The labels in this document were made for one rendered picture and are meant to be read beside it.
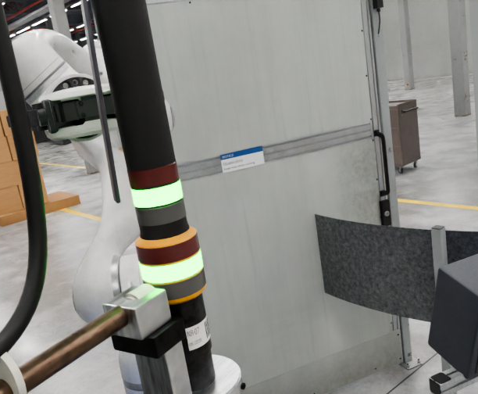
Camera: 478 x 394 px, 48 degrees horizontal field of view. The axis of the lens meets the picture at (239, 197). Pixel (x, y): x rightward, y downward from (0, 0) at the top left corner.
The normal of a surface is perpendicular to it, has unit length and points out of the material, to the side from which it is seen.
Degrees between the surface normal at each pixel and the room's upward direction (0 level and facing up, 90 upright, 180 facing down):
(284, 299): 90
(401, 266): 90
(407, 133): 90
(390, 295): 90
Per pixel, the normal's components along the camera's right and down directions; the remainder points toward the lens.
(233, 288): 0.39, 0.16
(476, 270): -0.05, -0.89
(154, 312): 0.83, 0.00
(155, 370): -0.53, 0.28
